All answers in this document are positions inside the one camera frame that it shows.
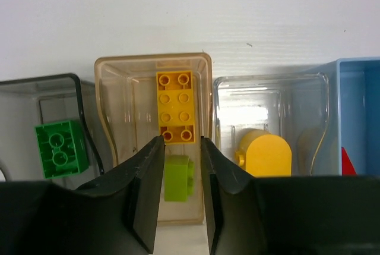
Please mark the grey transparent container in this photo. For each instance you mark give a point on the grey transparent container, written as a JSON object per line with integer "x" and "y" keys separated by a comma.
{"x": 29, "y": 102}

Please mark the yellow round lego piece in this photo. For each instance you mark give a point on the yellow round lego piece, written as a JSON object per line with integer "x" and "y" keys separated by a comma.
{"x": 263, "y": 154}

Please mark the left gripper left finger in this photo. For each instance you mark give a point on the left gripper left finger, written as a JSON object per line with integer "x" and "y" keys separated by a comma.
{"x": 122, "y": 205}

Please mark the yellow lego brick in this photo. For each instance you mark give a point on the yellow lego brick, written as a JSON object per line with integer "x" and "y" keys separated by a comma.
{"x": 176, "y": 106}

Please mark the orange transparent container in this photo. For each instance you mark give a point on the orange transparent container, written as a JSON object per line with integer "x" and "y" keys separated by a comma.
{"x": 126, "y": 95}

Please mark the red curved lego piece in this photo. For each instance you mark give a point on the red curved lego piece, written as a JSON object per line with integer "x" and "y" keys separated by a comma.
{"x": 347, "y": 166}

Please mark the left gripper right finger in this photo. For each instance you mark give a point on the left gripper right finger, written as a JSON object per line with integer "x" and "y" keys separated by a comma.
{"x": 233, "y": 219}

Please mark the blue container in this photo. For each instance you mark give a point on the blue container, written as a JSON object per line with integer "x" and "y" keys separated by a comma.
{"x": 354, "y": 116}

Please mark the clear transparent container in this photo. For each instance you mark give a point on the clear transparent container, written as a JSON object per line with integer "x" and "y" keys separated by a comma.
{"x": 294, "y": 107}

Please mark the small lime green lego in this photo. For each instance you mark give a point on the small lime green lego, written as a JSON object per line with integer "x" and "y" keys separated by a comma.
{"x": 178, "y": 178}

